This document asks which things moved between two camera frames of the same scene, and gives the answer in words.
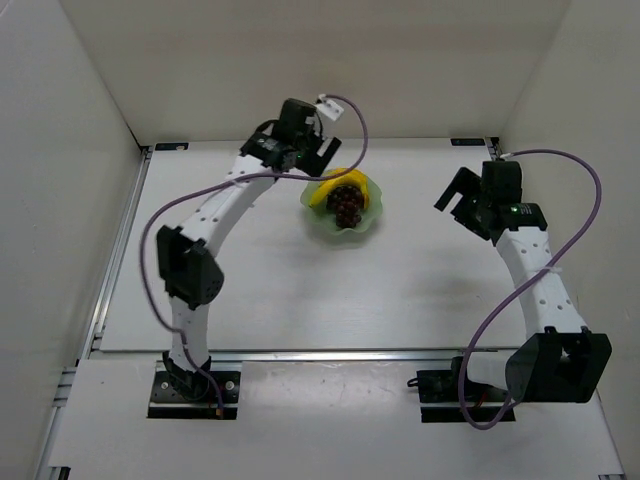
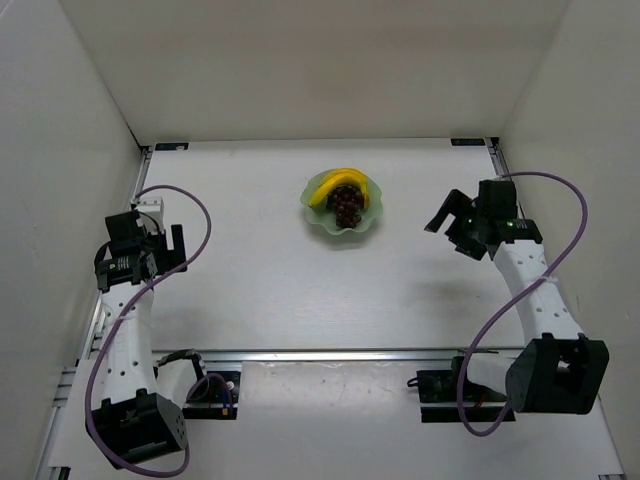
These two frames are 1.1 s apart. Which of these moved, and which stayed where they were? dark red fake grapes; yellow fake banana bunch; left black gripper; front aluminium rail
Moved: left black gripper
Stayed: dark red fake grapes; front aluminium rail; yellow fake banana bunch
